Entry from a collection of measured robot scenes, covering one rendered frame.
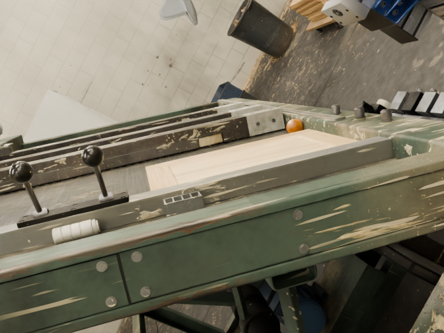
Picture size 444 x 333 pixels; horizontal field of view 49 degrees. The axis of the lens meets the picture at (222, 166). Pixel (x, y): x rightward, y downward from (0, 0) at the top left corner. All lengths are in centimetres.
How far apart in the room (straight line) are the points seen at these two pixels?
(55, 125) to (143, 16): 216
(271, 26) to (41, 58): 287
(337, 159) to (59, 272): 56
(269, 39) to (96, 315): 515
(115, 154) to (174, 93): 498
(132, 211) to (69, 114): 422
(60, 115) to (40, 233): 421
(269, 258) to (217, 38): 604
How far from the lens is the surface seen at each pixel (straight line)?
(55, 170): 160
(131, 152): 157
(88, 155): 85
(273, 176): 94
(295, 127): 146
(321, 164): 97
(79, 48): 653
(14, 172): 87
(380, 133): 107
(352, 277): 207
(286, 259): 72
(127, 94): 648
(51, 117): 512
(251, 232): 69
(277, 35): 571
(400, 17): 154
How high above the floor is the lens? 141
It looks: 14 degrees down
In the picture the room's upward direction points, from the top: 63 degrees counter-clockwise
